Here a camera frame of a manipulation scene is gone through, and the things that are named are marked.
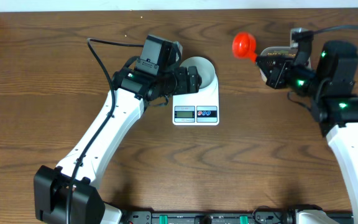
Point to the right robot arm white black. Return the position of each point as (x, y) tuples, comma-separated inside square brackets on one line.
[(332, 103)]

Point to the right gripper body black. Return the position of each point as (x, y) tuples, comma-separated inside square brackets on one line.
[(283, 75)]

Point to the clear container of soybeans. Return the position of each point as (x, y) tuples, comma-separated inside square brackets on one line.
[(280, 51)]

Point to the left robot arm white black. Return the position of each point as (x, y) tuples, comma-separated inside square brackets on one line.
[(69, 193)]

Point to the grey bowl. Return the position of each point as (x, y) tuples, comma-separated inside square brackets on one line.
[(205, 69)]

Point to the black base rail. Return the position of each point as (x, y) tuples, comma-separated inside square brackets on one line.
[(144, 217)]

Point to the white digital kitchen scale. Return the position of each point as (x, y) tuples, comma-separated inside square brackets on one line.
[(197, 109)]

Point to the red measuring scoop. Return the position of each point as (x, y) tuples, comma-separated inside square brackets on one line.
[(244, 46)]

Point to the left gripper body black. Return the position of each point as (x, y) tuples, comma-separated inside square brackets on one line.
[(179, 88)]

